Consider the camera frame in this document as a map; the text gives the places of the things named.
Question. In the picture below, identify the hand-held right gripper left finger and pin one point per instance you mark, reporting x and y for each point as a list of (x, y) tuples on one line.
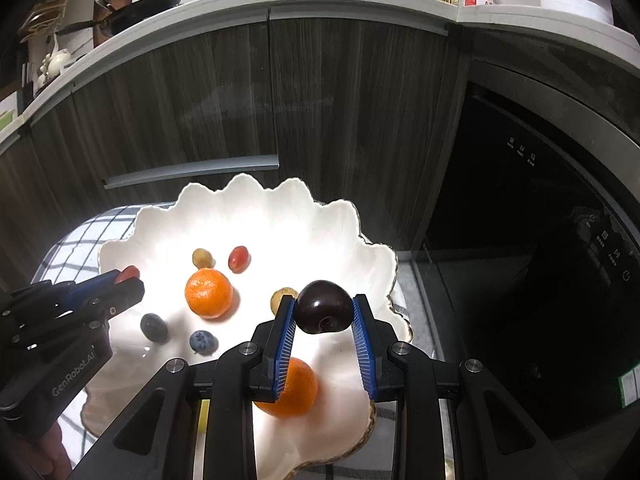
[(285, 350)]

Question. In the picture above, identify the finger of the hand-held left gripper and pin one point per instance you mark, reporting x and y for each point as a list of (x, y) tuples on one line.
[(92, 281), (125, 292)]

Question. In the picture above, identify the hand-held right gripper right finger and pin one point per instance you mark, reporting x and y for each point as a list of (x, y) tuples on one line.
[(362, 350)]

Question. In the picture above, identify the red cherry tomato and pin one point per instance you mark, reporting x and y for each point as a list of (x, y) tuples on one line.
[(130, 272), (239, 258)]

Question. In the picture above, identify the orange mandarin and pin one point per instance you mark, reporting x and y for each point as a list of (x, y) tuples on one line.
[(300, 391), (208, 294)]

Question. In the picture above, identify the blueberry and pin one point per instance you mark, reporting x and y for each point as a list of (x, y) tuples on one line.
[(202, 342), (153, 327)]

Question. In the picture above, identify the brown longan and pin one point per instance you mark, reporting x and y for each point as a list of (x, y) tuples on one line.
[(280, 297), (202, 258)]

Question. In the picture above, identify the dark plum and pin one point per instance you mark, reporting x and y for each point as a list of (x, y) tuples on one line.
[(322, 307)]

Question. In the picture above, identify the yellow green plum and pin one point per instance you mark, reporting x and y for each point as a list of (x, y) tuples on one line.
[(203, 416)]

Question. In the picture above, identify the white scalloped bowl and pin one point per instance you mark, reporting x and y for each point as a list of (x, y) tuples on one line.
[(300, 240)]

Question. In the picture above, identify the white checked cloth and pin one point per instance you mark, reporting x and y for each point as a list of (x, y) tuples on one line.
[(85, 235)]

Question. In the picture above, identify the black built-in dishwasher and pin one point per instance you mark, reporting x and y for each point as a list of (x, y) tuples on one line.
[(525, 260)]

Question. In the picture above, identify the dark wood base cabinet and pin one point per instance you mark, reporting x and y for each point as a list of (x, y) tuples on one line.
[(200, 100)]

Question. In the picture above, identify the white teapot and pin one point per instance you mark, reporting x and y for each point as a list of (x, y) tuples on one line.
[(55, 62)]

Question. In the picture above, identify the black wok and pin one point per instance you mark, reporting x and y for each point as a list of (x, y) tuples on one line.
[(145, 7)]

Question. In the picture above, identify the white rice cooker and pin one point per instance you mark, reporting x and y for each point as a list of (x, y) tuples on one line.
[(575, 7)]

